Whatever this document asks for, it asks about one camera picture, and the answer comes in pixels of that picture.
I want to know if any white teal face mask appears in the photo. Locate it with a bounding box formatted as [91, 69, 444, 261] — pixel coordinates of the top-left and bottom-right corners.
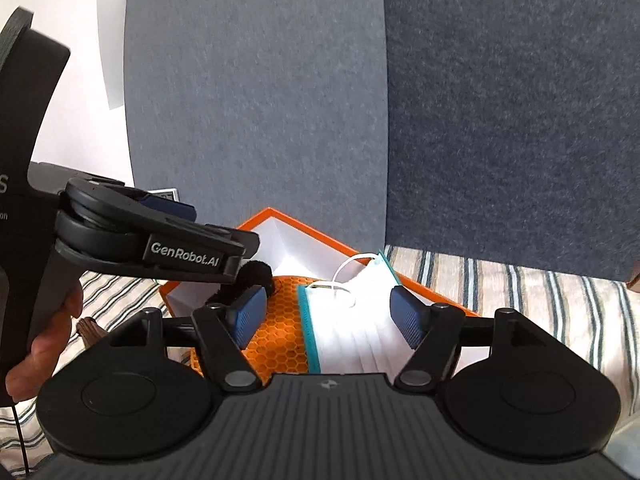
[297, 252, 412, 380]

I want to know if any person's left hand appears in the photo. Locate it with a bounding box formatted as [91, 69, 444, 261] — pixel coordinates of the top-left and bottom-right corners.
[6, 283, 84, 403]

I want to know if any small digital clock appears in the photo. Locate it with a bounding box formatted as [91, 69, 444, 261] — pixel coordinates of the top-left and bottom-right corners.
[150, 188, 179, 202]

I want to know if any orange honeycomb mesh cloth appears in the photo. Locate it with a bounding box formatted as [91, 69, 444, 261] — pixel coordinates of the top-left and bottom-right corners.
[191, 275, 309, 380]

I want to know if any black fuzzy item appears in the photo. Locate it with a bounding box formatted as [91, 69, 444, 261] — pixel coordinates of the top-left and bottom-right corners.
[205, 260, 276, 306]

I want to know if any striped bed cover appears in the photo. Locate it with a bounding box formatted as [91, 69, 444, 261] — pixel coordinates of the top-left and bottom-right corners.
[1, 245, 639, 477]

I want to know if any orange cardboard box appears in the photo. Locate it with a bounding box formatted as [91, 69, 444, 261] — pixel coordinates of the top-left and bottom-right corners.
[158, 206, 482, 366]

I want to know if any light grey wall panel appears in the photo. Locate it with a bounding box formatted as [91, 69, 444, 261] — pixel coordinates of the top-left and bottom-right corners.
[125, 0, 388, 250]

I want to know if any dark grey wall panel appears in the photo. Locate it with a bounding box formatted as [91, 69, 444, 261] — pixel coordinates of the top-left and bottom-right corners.
[384, 0, 639, 281]

